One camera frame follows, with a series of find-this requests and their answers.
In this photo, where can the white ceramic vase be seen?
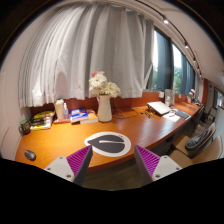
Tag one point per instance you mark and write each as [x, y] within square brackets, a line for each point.
[104, 108]

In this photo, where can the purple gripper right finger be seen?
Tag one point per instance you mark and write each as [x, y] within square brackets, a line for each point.
[153, 167]

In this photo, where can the dark grey window curtain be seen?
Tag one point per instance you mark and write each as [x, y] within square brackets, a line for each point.
[165, 62]

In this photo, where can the ceiling track light rail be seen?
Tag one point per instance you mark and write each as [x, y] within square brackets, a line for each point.
[168, 27]

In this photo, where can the black computer mouse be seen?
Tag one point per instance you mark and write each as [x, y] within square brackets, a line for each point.
[30, 155]

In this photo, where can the wooden chair near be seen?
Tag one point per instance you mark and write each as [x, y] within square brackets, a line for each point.
[212, 152]

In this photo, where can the wooden chair with grey cushion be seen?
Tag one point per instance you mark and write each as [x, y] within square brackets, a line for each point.
[191, 147]

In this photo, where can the yellow orange book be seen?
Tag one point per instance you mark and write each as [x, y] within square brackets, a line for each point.
[92, 117]

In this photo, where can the white curtain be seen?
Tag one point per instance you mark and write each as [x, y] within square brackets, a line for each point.
[79, 40]

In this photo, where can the blue book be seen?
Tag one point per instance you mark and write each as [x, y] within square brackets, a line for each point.
[78, 115]

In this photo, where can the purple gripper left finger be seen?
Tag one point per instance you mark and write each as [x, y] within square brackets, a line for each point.
[74, 167]

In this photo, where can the white flower bouquet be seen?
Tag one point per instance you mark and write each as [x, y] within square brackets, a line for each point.
[99, 85]

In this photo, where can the round white grey mouse pad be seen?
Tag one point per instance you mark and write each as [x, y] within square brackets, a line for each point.
[109, 144]

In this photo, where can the white paper sheet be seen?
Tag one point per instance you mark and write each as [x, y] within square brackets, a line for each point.
[172, 116]

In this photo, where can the dark green jar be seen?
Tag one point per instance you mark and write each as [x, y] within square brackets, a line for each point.
[25, 127]

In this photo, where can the stack of yellow books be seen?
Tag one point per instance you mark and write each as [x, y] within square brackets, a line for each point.
[42, 120]

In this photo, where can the clear plastic bottle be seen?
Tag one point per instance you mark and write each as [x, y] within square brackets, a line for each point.
[66, 112]

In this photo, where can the silver laptop on stand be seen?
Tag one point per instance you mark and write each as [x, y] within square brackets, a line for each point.
[159, 107]

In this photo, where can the black keyboard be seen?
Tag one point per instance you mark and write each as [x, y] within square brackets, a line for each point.
[182, 114]

